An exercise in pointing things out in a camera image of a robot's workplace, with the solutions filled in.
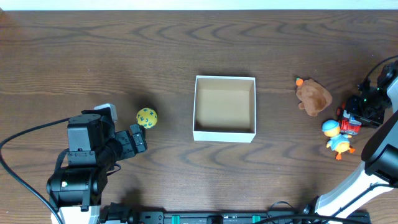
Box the red toy truck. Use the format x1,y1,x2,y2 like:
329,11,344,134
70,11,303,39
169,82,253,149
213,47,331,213
336,103,362,136

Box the orange duck toy blue hat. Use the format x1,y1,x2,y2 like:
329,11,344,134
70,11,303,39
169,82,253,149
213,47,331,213
322,119,355,161

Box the yellow letter ball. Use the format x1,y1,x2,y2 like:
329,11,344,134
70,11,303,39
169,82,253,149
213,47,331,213
136,108,158,129

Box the brown plush toy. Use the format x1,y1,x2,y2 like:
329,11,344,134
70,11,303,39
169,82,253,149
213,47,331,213
295,78,333,116

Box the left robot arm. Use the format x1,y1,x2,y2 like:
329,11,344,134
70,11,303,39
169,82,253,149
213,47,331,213
47,112,147,223

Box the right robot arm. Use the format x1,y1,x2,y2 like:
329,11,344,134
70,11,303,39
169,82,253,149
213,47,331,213
313,61,397,218

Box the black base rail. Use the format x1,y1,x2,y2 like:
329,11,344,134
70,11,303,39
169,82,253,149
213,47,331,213
97,203,371,224

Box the white cardboard box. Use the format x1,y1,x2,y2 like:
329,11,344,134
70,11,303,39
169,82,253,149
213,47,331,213
192,75,257,143

